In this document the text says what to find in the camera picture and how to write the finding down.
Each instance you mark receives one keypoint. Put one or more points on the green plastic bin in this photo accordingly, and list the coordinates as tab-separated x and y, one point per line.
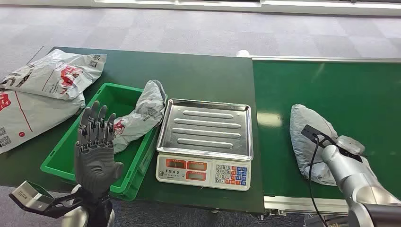
67	147

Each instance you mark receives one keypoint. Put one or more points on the white conveyor roller end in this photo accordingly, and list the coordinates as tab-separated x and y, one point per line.
242	53

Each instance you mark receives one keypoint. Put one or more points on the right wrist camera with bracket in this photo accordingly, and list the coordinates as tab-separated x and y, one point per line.
313	133

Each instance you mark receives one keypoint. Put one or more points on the large white mailer red line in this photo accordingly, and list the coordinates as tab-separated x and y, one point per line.
34	116

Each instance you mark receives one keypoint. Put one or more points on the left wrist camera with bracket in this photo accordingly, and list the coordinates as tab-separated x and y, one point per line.
29	195

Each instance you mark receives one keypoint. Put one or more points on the green conveyor belt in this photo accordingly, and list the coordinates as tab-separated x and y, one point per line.
338	87

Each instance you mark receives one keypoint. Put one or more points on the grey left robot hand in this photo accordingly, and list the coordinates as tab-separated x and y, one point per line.
94	163

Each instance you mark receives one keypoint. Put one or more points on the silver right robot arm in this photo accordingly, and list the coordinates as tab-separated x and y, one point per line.
357	185

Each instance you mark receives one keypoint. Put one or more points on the grey mailer package red print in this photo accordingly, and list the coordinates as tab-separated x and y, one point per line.
144	112

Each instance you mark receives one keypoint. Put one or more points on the steel scale tray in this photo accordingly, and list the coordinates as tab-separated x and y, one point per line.
206	128

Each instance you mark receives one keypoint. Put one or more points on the white mailer package QR codes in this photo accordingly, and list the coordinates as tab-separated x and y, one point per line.
53	75

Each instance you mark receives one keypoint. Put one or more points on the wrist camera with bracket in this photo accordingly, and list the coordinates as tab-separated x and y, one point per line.
29	195
313	133

